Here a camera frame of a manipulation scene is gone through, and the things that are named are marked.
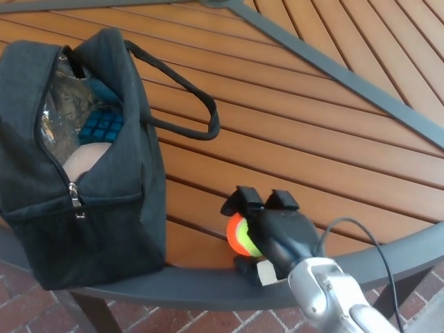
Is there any dark grey insulated lunch bag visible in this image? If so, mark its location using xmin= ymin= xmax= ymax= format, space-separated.
xmin=0 ymin=28 xmax=221 ymax=291

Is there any blue rubik cube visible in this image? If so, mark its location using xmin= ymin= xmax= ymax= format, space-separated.
xmin=78 ymin=110 xmax=125 ymax=145

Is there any orange and yellow tennis ball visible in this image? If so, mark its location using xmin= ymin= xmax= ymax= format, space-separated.
xmin=225 ymin=213 xmax=262 ymax=258

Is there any white round soft toy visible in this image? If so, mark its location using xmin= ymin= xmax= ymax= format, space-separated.
xmin=62 ymin=144 xmax=112 ymax=177

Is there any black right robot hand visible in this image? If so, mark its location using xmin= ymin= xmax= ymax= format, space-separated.
xmin=221 ymin=185 xmax=321 ymax=289

